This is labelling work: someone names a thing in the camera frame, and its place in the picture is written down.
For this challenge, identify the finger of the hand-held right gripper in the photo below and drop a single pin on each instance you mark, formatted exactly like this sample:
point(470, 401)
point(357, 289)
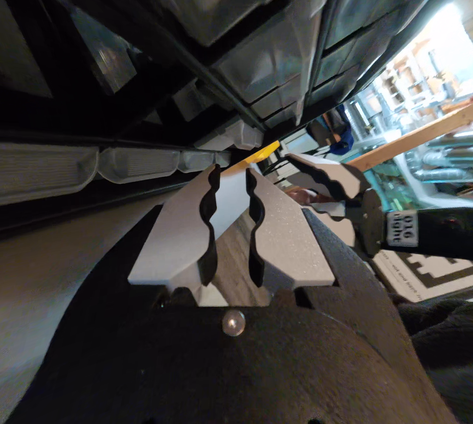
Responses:
point(330, 209)
point(343, 180)

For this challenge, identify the wooden beam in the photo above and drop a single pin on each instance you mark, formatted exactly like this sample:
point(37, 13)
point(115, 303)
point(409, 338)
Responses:
point(414, 136)

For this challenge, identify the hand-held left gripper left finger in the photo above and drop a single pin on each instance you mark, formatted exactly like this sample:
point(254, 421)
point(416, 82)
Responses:
point(170, 246)

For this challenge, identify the rows of clear cabinet drawers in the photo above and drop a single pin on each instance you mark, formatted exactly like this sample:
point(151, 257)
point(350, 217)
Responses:
point(258, 62)

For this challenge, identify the black bag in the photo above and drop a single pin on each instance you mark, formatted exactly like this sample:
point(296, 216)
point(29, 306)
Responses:
point(317, 132)

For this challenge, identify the black parts drawer cabinet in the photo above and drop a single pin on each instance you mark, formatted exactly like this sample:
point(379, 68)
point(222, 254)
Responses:
point(92, 106)

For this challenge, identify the yellow plastic bin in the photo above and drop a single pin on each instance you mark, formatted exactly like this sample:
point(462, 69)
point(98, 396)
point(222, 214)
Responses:
point(266, 152)

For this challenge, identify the black framed marker sign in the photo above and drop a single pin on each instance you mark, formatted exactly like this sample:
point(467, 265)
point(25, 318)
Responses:
point(425, 272)

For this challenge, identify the blue cloth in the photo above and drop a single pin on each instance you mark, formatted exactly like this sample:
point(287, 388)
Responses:
point(343, 136)

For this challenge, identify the person's right hand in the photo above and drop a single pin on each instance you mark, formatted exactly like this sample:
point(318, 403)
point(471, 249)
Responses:
point(303, 195)

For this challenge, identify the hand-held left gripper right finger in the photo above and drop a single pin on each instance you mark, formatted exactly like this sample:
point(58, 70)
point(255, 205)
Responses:
point(295, 246)

